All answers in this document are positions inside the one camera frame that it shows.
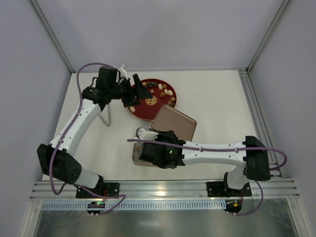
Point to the red round tray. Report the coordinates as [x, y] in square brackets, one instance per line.
[148, 108]

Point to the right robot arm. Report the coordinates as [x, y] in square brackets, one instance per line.
[249, 158]

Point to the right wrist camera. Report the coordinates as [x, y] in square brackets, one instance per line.
[144, 133]

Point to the gold square tin box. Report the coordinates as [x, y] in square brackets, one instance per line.
[144, 156]

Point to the metal tongs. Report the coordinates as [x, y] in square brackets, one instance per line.
[105, 116]

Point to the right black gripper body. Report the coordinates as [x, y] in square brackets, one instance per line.
[144, 152]

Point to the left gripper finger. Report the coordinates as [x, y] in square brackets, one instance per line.
[140, 91]
[129, 102]

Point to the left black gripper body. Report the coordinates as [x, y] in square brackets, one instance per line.
[130, 94]

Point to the white oval chocolate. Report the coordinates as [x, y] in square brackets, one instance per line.
[132, 109]

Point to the aluminium rail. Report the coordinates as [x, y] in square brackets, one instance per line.
[274, 188]

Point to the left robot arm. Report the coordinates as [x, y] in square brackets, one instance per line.
[57, 158]

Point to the gold tin lid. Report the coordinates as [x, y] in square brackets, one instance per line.
[169, 118]

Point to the perforated cable duct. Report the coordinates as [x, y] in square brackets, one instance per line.
[131, 205]

